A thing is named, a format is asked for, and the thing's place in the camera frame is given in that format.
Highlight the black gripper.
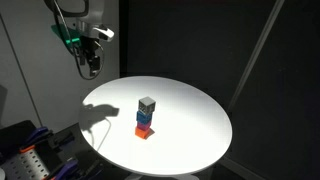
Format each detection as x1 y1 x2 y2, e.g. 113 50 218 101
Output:
79 36 100 76

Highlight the grey building block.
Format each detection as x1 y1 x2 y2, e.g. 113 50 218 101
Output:
138 97 156 114

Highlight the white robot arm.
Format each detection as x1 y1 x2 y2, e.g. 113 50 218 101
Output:
43 0 114 80

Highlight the blue building block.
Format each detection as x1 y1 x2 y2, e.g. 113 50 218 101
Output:
136 111 152 124

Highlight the magenta building block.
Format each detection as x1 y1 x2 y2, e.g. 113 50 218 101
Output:
137 121 152 131

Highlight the orange building block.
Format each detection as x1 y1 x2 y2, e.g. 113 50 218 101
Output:
135 127 150 139

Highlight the purple clamp upper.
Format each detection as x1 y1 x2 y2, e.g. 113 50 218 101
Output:
20 127 49 149

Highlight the purple clamp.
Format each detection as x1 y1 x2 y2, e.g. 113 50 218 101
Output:
20 127 49 149
50 160 78 180

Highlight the purple clamp lower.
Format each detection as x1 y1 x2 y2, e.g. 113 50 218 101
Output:
50 160 78 180

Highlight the perforated metal plate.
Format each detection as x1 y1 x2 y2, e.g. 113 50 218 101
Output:
1 149 49 180

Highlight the round white table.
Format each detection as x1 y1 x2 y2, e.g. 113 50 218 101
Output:
79 76 232 180

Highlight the grey diagonal pole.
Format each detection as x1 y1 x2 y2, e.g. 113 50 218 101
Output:
227 0 285 112

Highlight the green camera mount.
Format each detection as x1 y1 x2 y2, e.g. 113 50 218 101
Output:
51 24 80 45

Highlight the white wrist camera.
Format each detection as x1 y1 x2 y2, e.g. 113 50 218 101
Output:
94 28 115 42

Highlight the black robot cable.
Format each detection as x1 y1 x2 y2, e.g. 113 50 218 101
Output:
52 0 106 81

